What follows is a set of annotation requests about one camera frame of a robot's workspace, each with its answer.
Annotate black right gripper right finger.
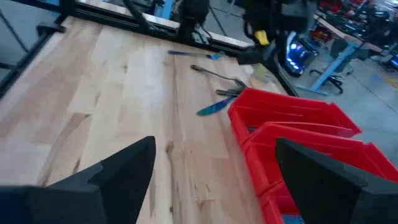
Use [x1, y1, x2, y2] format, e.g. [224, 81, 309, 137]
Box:
[275, 138, 398, 224]

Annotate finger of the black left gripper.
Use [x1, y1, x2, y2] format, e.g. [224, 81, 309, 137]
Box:
[238, 43, 277, 66]

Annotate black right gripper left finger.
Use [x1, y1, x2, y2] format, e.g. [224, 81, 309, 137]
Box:
[0, 136, 156, 224]

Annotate yellow spray bottle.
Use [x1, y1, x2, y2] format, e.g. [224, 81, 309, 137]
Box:
[252, 62, 274, 84]

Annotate computer tower with lights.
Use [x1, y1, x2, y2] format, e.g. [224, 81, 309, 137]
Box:
[285, 30, 318, 78]

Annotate iridescent fork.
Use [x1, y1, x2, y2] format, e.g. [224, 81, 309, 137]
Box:
[167, 49, 225, 61]

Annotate wooden desk blue legs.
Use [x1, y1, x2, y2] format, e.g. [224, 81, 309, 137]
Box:
[307, 14, 385, 94]

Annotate grey office chair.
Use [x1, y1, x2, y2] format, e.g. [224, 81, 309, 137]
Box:
[309, 37, 371, 94]

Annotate yellow strap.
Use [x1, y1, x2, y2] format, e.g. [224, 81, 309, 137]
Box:
[254, 29, 270, 47]

